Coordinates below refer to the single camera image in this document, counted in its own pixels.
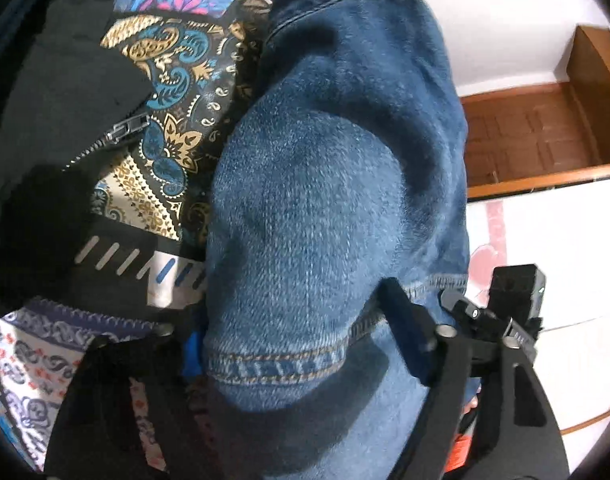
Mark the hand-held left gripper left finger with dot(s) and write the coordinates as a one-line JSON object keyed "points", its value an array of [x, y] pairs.
{"points": [[191, 360]]}

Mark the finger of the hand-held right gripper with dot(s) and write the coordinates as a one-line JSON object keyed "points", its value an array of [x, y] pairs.
{"points": [[467, 310]]}

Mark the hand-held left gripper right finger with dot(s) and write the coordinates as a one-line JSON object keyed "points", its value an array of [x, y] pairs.
{"points": [[410, 330]]}

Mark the blue denim jacket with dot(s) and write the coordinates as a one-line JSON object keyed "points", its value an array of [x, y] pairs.
{"points": [[310, 185]]}

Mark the white panel with pink print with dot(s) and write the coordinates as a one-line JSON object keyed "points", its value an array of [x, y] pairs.
{"points": [[560, 240]]}

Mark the patchwork bedspread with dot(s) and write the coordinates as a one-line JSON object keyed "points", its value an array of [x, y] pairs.
{"points": [[35, 360]]}

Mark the dark patterned cloth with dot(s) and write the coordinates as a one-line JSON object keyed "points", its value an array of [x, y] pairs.
{"points": [[175, 90]]}

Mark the black zip jacket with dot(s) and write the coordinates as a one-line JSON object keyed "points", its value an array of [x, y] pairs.
{"points": [[60, 85]]}

